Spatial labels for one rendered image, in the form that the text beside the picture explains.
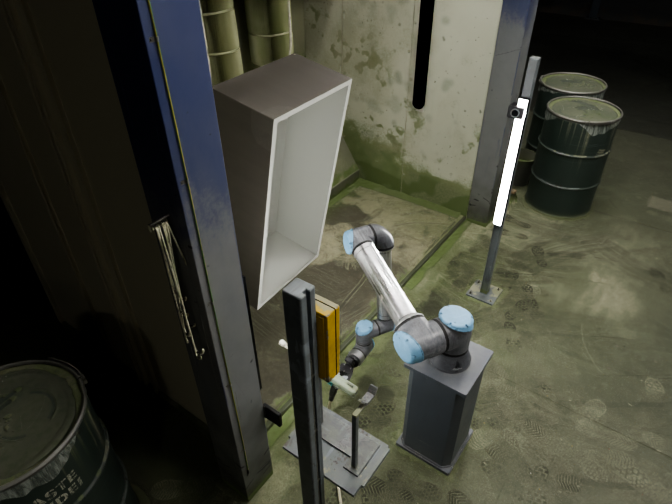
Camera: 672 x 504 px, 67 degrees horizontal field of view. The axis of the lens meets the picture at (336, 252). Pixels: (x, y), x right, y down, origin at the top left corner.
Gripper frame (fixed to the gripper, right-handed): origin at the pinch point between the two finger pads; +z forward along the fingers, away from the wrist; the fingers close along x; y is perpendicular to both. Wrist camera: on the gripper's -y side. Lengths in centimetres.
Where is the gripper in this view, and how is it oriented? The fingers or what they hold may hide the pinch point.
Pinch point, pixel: (334, 383)
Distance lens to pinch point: 271.3
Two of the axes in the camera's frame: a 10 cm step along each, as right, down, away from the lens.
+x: -8.3, -4.7, 2.9
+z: -5.3, 5.1, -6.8
